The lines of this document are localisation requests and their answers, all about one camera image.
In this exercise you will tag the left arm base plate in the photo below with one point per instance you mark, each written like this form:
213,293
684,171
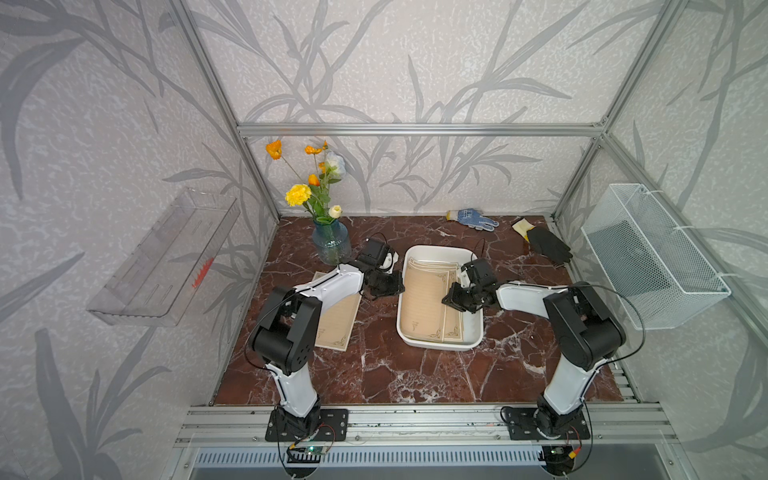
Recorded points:
323,424

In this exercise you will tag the clear plastic wall shelf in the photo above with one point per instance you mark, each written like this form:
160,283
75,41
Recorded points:
155,285

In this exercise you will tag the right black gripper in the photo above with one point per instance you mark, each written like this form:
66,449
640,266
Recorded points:
452,299

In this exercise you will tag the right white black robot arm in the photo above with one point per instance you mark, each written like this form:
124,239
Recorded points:
586,331

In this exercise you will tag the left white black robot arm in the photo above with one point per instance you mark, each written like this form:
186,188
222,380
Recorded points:
285,335

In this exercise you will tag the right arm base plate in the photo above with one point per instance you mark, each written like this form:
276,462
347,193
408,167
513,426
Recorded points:
540,423

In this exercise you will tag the blue dotted work glove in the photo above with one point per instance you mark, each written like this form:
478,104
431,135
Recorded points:
472,218

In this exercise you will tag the stationery sheets in box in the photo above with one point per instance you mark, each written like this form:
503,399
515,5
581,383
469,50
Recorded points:
422,315

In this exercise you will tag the white wire mesh basket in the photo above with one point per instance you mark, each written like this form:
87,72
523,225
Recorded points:
663,278

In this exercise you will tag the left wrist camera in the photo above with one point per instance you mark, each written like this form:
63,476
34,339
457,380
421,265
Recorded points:
378,254

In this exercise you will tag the white storage box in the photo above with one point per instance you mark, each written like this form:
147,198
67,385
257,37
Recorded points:
472,322

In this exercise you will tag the aluminium front rail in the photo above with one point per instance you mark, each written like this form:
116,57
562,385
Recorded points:
427,424

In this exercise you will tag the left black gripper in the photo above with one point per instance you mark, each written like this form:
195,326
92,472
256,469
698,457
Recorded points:
396,287

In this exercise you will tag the glass vase with flowers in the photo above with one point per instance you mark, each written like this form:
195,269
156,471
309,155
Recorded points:
313,194

